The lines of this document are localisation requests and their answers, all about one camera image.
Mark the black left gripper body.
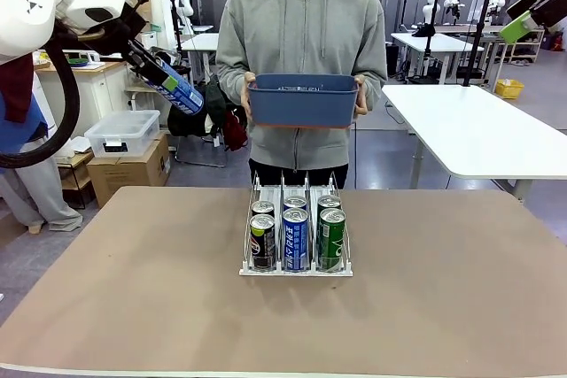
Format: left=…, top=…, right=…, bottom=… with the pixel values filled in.
left=104, top=1, right=152, bottom=65

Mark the blue plastic bin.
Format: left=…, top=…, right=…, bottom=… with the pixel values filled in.
left=246, top=73, right=359, bottom=130

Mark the person's right forearm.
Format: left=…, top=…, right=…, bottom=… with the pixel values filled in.
left=215, top=58, right=252, bottom=109

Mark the person's left forearm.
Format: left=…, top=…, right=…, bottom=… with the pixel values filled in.
left=356, top=58, right=389, bottom=112

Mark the person's right hand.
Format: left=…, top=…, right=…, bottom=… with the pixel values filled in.
left=241, top=72, right=258, bottom=125

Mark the person's left hand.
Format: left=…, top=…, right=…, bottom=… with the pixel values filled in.
left=353, top=75, right=369, bottom=118

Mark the black tripod pole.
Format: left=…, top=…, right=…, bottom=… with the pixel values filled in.
left=462, top=0, right=495, bottom=87

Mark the white background table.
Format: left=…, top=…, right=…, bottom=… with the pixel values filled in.
left=391, top=32, right=486, bottom=82
left=179, top=32, right=221, bottom=82

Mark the white desk cabinet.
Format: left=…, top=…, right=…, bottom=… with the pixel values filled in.
left=34, top=58, right=134, bottom=138

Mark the yellow plastic crate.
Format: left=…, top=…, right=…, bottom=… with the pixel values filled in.
left=494, top=79, right=525, bottom=100

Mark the clear plastic storage box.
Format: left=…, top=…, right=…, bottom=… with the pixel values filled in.
left=83, top=109, right=161, bottom=158

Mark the red cloth bag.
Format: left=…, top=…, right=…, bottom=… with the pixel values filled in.
left=224, top=110, right=249, bottom=152

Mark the large white table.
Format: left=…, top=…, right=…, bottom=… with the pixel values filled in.
left=381, top=84, right=567, bottom=200

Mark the brown cardboard box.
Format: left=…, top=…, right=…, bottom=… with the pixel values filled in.
left=86, top=132, right=172, bottom=209

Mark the person in grey hoodie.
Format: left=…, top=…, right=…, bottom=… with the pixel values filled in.
left=215, top=0, right=389, bottom=189

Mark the person in maroon top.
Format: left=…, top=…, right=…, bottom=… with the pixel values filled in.
left=0, top=52, right=83, bottom=233

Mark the black cola can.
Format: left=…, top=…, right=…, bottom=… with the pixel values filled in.
left=251, top=200, right=276, bottom=219
left=250, top=213, right=276, bottom=272

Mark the green soda can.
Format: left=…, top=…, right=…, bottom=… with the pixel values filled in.
left=316, top=195, right=342, bottom=212
left=317, top=208, right=346, bottom=272

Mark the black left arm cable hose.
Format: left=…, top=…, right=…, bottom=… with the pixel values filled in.
left=0, top=27, right=82, bottom=170

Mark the black camera stand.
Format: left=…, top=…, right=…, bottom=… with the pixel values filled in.
left=411, top=0, right=444, bottom=85

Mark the white wire can dispenser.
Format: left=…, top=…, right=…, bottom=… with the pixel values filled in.
left=238, top=170, right=355, bottom=278

